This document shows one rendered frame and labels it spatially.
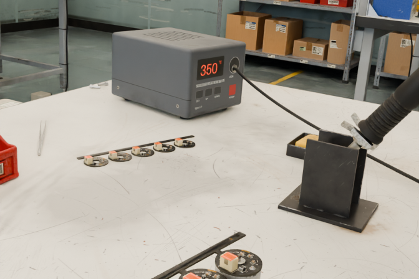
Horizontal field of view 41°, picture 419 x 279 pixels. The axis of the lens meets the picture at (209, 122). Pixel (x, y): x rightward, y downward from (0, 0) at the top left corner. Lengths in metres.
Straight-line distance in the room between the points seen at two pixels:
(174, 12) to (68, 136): 5.10
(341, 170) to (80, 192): 0.23
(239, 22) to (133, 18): 1.53
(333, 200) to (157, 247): 0.16
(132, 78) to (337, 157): 0.37
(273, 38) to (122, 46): 4.02
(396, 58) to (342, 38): 0.44
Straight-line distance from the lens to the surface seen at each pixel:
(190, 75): 0.70
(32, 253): 0.43
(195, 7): 5.60
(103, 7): 6.27
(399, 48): 4.44
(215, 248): 0.31
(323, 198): 0.50
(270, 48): 4.78
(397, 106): 0.47
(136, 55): 0.76
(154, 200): 0.51
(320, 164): 0.49
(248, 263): 0.30
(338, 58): 4.59
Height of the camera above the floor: 0.97
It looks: 17 degrees down
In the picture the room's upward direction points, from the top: 4 degrees clockwise
